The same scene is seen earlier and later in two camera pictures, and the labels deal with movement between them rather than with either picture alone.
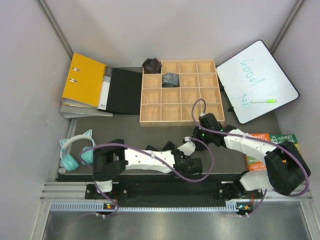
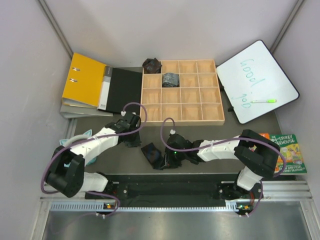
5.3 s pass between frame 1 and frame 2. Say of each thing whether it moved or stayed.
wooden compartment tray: stayed
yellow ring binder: stayed
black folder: stayed
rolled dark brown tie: stayed
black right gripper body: moved
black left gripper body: moved
